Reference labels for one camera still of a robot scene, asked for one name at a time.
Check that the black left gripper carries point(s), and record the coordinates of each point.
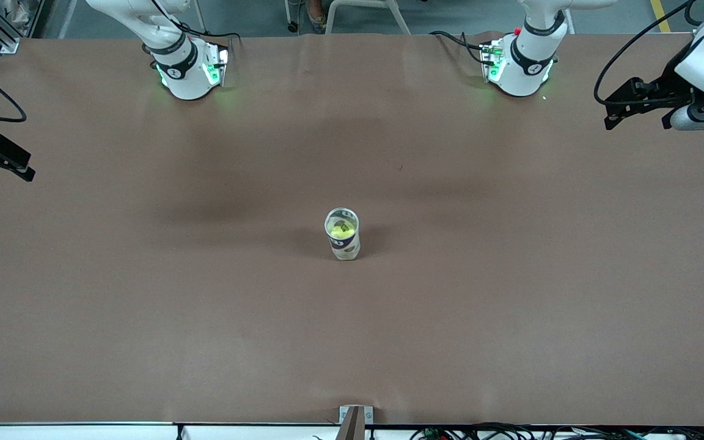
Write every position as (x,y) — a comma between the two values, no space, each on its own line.
(662,88)

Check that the yellow tennis ball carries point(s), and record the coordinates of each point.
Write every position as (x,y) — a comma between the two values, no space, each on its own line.
(341,231)

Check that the clear tennis ball can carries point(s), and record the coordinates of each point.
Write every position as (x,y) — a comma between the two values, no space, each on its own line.
(346,247)

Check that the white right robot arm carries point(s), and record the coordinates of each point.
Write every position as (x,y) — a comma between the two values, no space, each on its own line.
(187,73)

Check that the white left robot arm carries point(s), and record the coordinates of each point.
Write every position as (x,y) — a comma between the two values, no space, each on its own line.
(526,61)

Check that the white pole with caster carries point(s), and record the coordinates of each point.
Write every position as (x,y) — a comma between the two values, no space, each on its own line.
(294,15)

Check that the brown wooden strip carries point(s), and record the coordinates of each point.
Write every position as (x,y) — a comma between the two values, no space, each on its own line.
(351,428)

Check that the white metal stool frame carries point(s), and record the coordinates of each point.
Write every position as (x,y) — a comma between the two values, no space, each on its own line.
(399,18)

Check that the white table edge rail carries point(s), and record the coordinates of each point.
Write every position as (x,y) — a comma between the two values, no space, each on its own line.
(52,432)

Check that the grey metal bracket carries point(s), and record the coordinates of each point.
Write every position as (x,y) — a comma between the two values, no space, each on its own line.
(369,414)

